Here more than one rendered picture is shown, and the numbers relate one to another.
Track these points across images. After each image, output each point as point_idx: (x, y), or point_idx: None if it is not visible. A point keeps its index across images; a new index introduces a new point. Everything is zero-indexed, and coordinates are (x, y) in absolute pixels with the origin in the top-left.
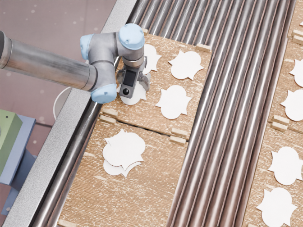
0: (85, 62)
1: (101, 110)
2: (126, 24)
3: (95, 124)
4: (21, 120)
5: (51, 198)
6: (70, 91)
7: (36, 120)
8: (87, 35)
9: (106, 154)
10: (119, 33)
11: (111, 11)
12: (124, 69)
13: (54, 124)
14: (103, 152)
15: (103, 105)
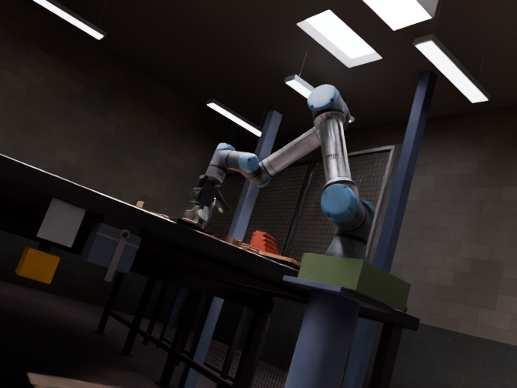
0: (207, 235)
1: (233, 245)
2: (225, 143)
3: (245, 249)
4: (298, 273)
5: None
6: (241, 249)
7: (282, 279)
8: (248, 153)
9: (257, 249)
10: (233, 147)
11: (130, 205)
12: (215, 196)
13: (274, 261)
14: (257, 251)
15: (228, 242)
